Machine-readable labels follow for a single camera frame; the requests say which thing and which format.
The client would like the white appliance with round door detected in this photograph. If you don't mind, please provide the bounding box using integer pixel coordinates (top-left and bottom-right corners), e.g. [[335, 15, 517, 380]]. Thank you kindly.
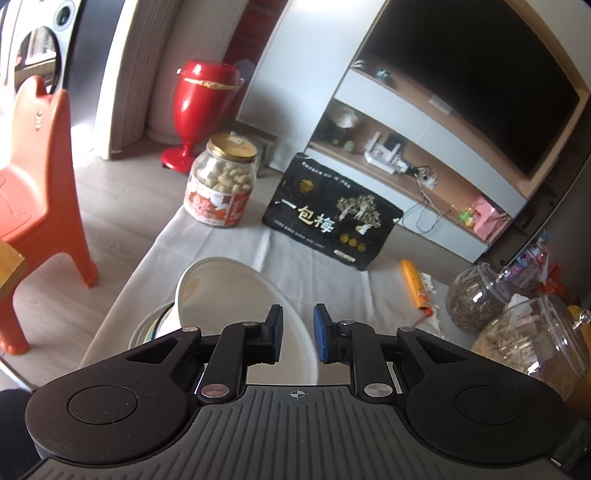
[[0, 0, 87, 100]]

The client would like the red pedestal bin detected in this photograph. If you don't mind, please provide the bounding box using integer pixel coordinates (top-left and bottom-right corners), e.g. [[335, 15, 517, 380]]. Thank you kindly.
[[160, 60, 244, 174]]

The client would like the colourful toy pile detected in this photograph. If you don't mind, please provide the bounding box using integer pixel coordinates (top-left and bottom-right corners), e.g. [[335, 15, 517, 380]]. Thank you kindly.
[[502, 230, 568, 297]]

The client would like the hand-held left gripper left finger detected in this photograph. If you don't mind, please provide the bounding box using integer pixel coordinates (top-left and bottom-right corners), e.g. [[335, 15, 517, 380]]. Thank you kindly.
[[124, 304, 284, 402]]

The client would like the gold-lidded peanut jar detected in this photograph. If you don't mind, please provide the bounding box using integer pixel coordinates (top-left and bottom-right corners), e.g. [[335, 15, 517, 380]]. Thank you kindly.
[[185, 133, 258, 229]]

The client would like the large glass jar of peanuts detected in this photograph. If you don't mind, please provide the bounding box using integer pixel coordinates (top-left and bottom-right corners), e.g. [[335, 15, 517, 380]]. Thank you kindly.
[[471, 293, 591, 402]]

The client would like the white router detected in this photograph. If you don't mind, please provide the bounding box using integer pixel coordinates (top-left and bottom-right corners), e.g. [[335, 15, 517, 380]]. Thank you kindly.
[[364, 131, 403, 175]]

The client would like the white tablecloth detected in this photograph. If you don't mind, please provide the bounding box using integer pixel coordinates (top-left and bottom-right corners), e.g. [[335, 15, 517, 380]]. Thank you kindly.
[[78, 203, 478, 372]]

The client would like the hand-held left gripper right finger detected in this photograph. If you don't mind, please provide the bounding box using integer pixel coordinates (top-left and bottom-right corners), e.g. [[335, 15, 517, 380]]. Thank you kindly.
[[313, 303, 465, 402]]

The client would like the orange tube packet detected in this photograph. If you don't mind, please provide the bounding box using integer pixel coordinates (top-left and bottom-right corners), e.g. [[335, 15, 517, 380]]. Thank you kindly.
[[400, 259, 438, 320]]

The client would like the white power strip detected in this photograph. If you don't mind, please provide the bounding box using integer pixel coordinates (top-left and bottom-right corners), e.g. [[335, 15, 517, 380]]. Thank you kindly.
[[405, 164, 438, 188]]

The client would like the black snack bag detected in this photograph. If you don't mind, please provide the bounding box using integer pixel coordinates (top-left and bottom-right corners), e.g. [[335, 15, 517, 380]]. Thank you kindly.
[[262, 152, 403, 271]]

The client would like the black television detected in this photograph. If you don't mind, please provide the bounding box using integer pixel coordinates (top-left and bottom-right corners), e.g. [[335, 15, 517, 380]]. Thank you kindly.
[[351, 0, 581, 180]]

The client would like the black cable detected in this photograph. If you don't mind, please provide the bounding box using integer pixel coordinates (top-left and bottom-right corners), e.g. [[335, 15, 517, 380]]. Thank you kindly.
[[414, 185, 459, 232]]

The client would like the orange plastic chair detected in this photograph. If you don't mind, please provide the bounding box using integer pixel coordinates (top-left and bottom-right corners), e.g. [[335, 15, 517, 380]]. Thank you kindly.
[[0, 76, 99, 356]]

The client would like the wooden and white TV cabinet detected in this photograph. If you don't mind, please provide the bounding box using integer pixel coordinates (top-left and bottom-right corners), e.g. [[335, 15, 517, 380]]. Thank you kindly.
[[272, 0, 591, 265]]

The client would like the pink box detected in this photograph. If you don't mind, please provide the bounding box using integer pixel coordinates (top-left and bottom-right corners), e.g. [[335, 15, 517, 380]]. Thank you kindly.
[[473, 196, 509, 241]]

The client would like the white paper bowl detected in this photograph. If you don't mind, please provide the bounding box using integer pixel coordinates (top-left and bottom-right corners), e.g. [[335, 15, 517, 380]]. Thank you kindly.
[[175, 258, 320, 386]]

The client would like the ribbed white mattress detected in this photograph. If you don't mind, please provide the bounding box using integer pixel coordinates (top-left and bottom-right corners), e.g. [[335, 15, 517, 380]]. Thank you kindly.
[[95, 0, 185, 160]]

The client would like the glass jar of sunflower seeds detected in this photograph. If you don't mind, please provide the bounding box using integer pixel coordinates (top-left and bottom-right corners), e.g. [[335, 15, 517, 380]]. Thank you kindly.
[[445, 262, 515, 332]]

